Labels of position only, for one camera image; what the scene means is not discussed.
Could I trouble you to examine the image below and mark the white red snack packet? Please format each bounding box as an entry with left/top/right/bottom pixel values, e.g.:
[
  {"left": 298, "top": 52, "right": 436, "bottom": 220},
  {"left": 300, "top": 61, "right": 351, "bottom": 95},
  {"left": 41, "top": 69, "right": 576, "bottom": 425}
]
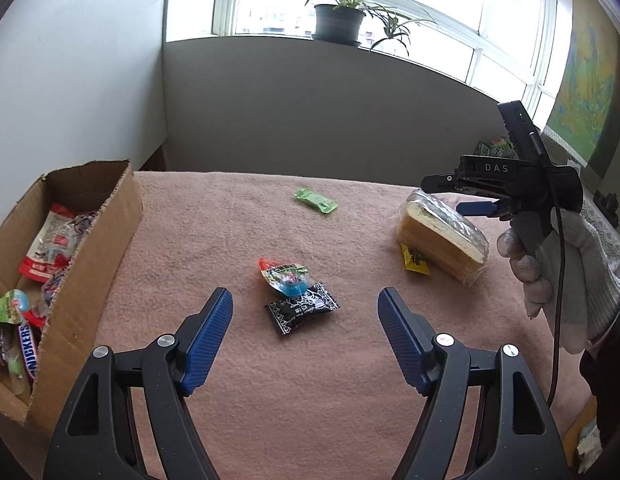
[{"left": 18, "top": 203, "right": 83, "bottom": 283}]

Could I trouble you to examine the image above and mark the potted spider plant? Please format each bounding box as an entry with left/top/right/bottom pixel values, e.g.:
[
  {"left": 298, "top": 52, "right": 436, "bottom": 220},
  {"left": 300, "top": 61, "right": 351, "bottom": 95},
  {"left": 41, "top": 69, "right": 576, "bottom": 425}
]
[{"left": 305, "top": 0, "right": 436, "bottom": 56}]

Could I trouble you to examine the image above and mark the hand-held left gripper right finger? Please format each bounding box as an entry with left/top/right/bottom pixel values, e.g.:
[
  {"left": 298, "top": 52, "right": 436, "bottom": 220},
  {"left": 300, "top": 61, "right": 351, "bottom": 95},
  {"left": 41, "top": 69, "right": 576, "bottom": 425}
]
[{"left": 377, "top": 287, "right": 573, "bottom": 480}]

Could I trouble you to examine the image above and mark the brown cardboard box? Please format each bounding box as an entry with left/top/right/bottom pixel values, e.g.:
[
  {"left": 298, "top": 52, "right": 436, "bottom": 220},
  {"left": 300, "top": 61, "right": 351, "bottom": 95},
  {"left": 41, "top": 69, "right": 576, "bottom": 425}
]
[{"left": 0, "top": 160, "right": 144, "bottom": 426}]

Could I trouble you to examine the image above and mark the green candy packet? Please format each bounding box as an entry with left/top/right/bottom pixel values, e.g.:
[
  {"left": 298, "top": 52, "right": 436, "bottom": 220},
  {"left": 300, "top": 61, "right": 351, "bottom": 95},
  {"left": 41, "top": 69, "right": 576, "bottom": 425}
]
[{"left": 295, "top": 186, "right": 339, "bottom": 215}]

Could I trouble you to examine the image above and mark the blue snack packet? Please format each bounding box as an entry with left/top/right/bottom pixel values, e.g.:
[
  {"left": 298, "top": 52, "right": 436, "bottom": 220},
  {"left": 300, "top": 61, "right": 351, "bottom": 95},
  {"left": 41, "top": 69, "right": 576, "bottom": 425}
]
[{"left": 0, "top": 289, "right": 30, "bottom": 323}]

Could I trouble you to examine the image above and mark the plastic sandwich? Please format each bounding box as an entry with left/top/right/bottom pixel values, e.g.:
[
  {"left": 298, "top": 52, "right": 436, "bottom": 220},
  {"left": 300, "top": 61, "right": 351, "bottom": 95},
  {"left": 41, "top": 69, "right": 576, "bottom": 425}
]
[{"left": 394, "top": 189, "right": 491, "bottom": 288}]

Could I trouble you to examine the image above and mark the small pale green candy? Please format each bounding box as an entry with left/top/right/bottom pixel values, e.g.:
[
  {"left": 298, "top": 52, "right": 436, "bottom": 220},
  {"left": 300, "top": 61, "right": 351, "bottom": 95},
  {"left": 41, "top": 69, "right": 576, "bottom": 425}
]
[{"left": 7, "top": 355, "right": 31, "bottom": 393}]

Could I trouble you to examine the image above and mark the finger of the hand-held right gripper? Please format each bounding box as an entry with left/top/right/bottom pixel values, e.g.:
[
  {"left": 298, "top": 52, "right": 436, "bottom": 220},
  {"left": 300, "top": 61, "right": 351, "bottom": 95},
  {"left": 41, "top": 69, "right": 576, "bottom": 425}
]
[
  {"left": 455, "top": 197, "right": 514, "bottom": 222},
  {"left": 421, "top": 173, "right": 511, "bottom": 198}
]

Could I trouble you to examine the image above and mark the black patterned snack packet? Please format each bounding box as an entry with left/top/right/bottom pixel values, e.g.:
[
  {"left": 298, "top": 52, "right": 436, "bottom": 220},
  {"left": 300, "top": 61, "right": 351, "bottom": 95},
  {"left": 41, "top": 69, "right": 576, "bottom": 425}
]
[{"left": 264, "top": 282, "right": 340, "bottom": 336}]

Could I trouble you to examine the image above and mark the clear red date packet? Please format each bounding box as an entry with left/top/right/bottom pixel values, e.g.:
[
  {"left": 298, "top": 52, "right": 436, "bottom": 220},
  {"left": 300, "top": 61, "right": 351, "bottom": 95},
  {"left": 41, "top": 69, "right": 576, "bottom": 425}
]
[{"left": 65, "top": 210, "right": 101, "bottom": 256}]

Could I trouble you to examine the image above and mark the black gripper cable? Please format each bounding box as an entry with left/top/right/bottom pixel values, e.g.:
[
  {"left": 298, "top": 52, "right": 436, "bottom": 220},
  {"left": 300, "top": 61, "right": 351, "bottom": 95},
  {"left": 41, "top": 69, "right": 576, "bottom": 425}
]
[{"left": 532, "top": 132, "right": 566, "bottom": 407}]

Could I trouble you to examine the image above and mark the colourful jelly cup packet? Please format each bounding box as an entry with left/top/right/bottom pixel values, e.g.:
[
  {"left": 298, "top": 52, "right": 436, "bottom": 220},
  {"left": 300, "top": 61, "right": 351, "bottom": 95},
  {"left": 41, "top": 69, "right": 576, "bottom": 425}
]
[{"left": 256, "top": 257, "right": 311, "bottom": 297}]

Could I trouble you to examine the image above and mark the green printed bag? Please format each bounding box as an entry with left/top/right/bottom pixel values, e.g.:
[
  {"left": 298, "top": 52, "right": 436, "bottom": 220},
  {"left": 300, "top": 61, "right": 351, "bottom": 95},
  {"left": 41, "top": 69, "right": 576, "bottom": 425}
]
[{"left": 474, "top": 136, "right": 516, "bottom": 161}]

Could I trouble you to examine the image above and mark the person's right hand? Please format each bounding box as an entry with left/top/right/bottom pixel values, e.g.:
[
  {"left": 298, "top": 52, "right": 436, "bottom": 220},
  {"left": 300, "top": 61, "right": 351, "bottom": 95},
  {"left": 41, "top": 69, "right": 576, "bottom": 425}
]
[{"left": 496, "top": 207, "right": 620, "bottom": 356}]

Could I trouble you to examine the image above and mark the white framed window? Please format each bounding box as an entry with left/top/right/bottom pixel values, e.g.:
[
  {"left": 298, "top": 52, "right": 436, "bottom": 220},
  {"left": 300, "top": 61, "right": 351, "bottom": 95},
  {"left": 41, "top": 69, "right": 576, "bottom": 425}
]
[{"left": 205, "top": 0, "right": 573, "bottom": 131}]

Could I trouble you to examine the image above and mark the white cabinet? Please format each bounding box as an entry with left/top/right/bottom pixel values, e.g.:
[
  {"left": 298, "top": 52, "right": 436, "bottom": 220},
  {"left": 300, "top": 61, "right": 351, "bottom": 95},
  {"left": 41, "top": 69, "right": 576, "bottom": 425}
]
[{"left": 0, "top": 0, "right": 169, "bottom": 233}]

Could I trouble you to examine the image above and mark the wall map poster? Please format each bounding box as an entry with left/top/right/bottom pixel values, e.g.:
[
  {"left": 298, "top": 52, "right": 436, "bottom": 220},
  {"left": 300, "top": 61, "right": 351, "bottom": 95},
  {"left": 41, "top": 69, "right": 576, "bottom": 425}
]
[{"left": 545, "top": 0, "right": 620, "bottom": 178}]

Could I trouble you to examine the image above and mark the dark teapot ornament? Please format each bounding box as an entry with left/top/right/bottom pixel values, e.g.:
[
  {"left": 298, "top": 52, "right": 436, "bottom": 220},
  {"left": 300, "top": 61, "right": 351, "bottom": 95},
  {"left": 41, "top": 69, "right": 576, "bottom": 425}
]
[{"left": 592, "top": 190, "right": 619, "bottom": 222}]

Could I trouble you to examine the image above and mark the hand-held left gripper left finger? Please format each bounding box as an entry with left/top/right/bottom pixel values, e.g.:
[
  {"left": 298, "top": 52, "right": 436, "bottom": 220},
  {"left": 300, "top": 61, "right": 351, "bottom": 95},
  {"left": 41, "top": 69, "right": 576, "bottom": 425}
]
[{"left": 42, "top": 287, "right": 234, "bottom": 480}]

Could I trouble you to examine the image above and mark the small yellow snack packet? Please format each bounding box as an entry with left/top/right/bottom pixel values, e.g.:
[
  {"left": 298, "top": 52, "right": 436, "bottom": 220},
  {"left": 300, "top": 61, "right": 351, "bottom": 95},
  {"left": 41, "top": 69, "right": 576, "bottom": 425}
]
[{"left": 399, "top": 242, "right": 432, "bottom": 277}]

